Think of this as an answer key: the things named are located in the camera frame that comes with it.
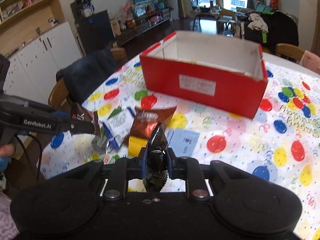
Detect light blue snack packet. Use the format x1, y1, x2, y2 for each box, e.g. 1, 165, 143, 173
167, 128, 200, 157

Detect yellow minion snack packet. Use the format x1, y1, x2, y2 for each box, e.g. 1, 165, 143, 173
128, 136, 148, 157

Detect black foil snack packet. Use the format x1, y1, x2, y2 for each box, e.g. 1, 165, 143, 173
143, 122, 168, 193

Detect white blue snack packet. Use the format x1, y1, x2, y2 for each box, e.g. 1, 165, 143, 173
104, 107, 135, 150

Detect brown m&m's packet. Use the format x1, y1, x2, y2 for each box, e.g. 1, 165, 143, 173
71, 102, 101, 136

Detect operator hand blue glove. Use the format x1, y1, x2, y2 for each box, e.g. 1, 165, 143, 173
0, 144, 16, 172

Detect wooden chair left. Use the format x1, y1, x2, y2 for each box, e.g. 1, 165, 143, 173
48, 48, 127, 109

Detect wooden chair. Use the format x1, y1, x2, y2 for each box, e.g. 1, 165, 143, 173
276, 43, 305, 63
48, 48, 127, 109

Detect green snack packet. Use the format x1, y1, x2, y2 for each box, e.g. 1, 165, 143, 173
100, 106, 123, 134

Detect white cabinet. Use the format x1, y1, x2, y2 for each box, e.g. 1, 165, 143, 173
3, 22, 82, 104

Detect dark jeans on chair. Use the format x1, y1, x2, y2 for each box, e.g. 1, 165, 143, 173
56, 48, 118, 104

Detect copper red foil snack bag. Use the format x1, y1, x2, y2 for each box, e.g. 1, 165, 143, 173
127, 106, 177, 140

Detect black side cabinet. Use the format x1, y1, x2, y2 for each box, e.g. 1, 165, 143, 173
71, 0, 114, 54

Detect balloon pattern tablecloth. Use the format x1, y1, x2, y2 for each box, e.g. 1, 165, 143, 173
39, 52, 320, 240

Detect red cardboard box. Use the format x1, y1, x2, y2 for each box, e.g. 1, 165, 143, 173
139, 30, 268, 119

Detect tv console shelf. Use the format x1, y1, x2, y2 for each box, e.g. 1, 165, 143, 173
115, 8, 171, 46

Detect wooden chair far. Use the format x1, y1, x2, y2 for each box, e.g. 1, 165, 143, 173
276, 43, 305, 63

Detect black clothes pile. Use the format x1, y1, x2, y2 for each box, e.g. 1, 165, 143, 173
244, 11, 299, 54

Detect pink cloth on chair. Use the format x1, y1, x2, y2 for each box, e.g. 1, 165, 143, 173
299, 50, 320, 74

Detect wooden wall shelf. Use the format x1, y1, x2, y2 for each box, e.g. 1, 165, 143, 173
1, 0, 65, 55

